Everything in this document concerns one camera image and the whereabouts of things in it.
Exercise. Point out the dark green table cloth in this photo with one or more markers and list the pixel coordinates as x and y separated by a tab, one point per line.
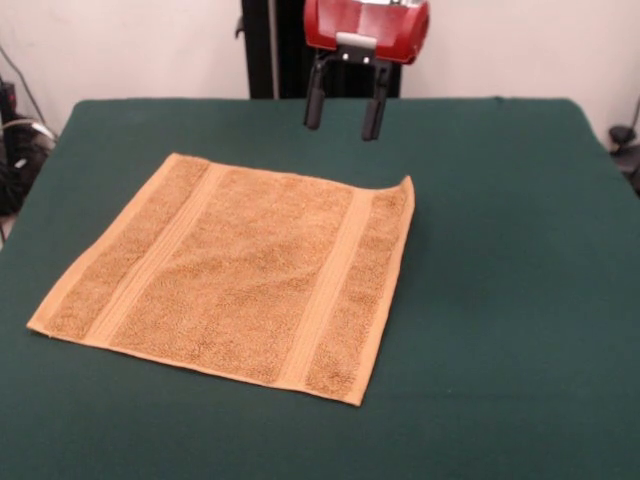
500	300

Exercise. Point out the tan terry towel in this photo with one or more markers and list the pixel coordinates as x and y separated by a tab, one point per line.
240	280

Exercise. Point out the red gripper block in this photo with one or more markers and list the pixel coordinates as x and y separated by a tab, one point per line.
365	25

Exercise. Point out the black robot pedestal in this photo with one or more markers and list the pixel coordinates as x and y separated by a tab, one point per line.
280	60

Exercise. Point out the small black adapter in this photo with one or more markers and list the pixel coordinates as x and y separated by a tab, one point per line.
621	135

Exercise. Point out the black equipment heap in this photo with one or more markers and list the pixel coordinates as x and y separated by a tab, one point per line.
20	175

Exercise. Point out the black wall power unit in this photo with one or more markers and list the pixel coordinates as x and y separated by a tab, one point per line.
7	95

